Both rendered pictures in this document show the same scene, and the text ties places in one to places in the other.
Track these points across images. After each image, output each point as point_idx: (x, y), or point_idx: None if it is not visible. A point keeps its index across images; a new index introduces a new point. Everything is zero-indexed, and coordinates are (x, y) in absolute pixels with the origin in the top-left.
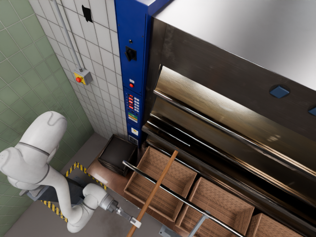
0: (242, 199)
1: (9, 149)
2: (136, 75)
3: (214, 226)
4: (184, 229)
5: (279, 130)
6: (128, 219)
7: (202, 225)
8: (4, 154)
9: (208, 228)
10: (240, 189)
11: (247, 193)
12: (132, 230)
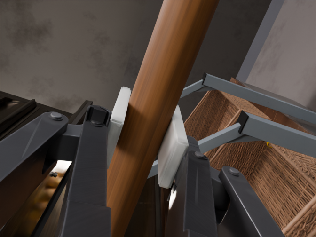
0: (158, 217)
1: None
2: None
3: (276, 189)
4: (307, 178)
5: None
6: (37, 119)
7: (296, 195)
8: None
9: (288, 185)
10: (138, 236)
11: (138, 225)
12: (144, 57)
